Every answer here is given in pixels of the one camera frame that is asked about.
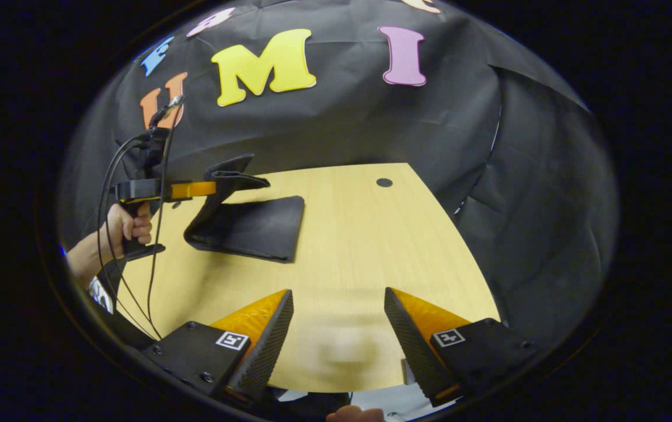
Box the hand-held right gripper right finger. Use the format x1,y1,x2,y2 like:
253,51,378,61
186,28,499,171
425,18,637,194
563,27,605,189
383,287,540,407

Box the dark blue jeans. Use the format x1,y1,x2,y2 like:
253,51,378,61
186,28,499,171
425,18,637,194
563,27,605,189
183,154,306,264

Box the black white patterned garment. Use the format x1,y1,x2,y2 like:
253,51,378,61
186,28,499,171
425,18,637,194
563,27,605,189
88,275,115,314

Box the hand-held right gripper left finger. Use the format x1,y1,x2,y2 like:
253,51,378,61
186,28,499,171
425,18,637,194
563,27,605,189
141,288,295,405

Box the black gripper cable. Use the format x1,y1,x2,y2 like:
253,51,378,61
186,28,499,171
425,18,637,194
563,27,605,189
96,134,158,341
146,100,185,342

